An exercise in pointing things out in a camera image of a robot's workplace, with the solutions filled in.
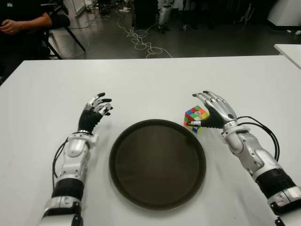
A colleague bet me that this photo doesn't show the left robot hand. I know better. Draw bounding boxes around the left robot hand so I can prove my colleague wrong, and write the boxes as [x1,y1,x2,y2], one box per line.
[77,92,113,135]

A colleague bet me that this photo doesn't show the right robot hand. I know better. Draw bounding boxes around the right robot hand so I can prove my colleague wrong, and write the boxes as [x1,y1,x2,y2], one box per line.
[186,90,238,129]

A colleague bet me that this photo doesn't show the multicoloured Rubik's cube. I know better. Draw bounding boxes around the multicoloured Rubik's cube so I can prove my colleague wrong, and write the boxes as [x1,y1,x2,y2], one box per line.
[183,105,210,134]

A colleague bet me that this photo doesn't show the dark brown round plate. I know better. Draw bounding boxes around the dark brown round plate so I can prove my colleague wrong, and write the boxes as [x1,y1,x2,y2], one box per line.
[109,119,207,211]

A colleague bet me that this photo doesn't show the person's bare forearm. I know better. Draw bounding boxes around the person's bare forearm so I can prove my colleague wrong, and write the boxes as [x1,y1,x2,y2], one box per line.
[1,16,53,35]

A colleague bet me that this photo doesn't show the black chair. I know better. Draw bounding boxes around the black chair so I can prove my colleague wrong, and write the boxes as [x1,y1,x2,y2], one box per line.
[41,0,87,59]

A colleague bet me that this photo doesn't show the white side table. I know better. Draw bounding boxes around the white side table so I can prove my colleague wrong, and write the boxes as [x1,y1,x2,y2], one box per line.
[274,43,301,70]

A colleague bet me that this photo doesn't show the metal folding stand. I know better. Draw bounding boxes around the metal folding stand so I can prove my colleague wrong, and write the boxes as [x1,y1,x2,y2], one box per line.
[238,0,256,24]

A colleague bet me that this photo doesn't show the seated person black clothes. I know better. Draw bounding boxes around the seated person black clothes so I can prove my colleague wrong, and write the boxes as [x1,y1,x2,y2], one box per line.
[0,0,71,81]

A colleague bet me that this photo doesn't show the silver humanoid robot legs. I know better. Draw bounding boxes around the silver humanoid robot legs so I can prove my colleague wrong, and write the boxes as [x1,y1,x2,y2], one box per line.
[157,0,171,35]

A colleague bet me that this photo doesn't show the white board panel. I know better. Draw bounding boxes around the white board panel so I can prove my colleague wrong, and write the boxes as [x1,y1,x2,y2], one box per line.
[63,0,89,17]

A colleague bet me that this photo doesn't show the white cabinet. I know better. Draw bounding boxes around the white cabinet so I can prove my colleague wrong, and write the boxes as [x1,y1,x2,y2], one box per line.
[267,0,301,31]

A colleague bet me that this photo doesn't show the black cabinet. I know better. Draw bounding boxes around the black cabinet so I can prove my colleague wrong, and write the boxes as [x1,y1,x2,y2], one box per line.
[134,0,158,28]

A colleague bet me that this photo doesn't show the left arm black cables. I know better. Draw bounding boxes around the left arm black cables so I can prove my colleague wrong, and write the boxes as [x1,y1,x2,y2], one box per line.
[50,138,69,186]

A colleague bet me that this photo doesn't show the arm black cables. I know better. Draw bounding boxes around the arm black cables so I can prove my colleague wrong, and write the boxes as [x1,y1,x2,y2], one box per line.
[50,138,69,186]
[237,115,280,162]

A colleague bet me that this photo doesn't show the right arm black cables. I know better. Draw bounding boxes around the right arm black cables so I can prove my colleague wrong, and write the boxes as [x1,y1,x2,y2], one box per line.
[237,115,280,162]

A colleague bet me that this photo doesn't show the white tangled floor cable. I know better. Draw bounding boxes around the white tangled floor cable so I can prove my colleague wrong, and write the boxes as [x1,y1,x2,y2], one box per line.
[117,14,174,59]

